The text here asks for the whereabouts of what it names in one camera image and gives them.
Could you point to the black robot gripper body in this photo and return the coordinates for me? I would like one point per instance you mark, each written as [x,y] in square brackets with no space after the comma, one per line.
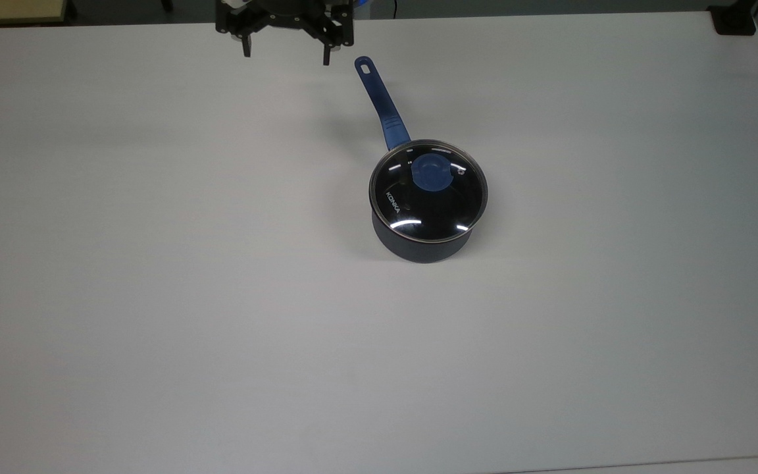
[287,12]

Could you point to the black table clamp mount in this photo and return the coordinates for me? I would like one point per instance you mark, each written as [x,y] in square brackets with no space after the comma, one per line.
[733,20]

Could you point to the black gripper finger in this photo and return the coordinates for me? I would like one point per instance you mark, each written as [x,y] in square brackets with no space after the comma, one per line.
[246,45]
[328,51]

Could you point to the beige wooden table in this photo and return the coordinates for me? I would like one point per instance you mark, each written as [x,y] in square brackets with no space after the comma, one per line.
[4,10]

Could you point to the glass lid with blue knob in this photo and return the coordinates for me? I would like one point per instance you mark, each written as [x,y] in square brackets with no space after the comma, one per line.
[433,174]

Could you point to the dark blue saucepan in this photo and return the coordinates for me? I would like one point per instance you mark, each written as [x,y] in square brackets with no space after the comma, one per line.
[389,112]

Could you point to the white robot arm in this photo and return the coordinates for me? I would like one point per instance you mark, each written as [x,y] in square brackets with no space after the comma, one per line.
[237,3]

